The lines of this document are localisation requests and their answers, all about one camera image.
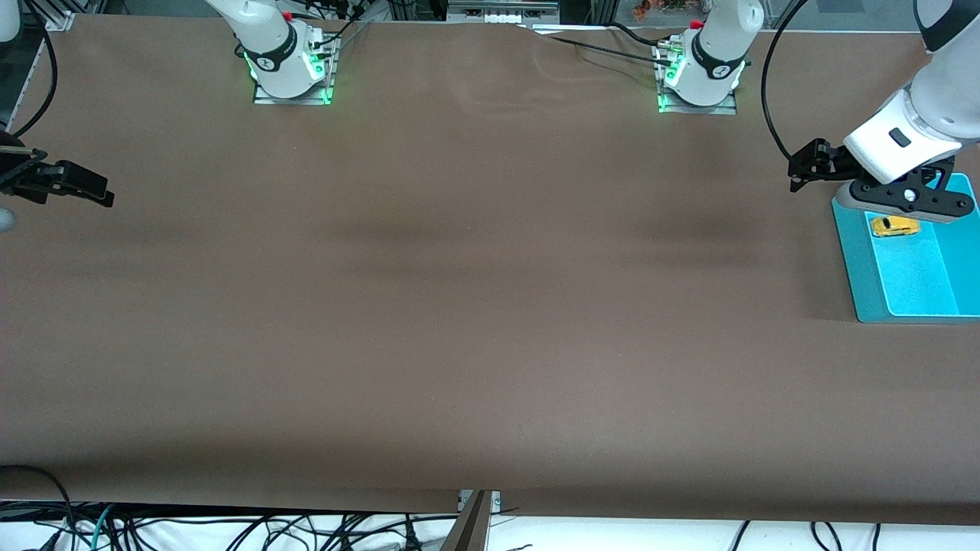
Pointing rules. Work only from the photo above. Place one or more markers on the brown table cover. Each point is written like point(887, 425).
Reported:
point(490, 306)

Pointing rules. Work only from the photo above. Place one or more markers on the yellow toy beetle car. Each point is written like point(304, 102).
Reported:
point(896, 226)

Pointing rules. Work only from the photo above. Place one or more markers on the white power strip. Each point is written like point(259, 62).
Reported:
point(503, 17)

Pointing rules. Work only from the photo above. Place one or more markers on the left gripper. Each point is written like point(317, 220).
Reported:
point(831, 162)

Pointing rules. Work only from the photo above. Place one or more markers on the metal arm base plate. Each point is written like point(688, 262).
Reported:
point(264, 98)
point(723, 109)

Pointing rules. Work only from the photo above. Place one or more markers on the cyan plastic bin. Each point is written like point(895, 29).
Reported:
point(919, 275)

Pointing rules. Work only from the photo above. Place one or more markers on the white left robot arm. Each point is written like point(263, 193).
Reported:
point(949, 99)

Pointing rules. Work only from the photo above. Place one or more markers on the metal table edge bracket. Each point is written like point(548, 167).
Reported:
point(496, 501)

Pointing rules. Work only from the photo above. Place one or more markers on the orange background object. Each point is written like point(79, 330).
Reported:
point(641, 10)

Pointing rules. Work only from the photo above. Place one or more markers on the dark support beam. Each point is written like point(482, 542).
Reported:
point(468, 532)

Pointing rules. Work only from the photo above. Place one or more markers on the aluminium frame rail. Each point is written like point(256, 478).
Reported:
point(57, 17)

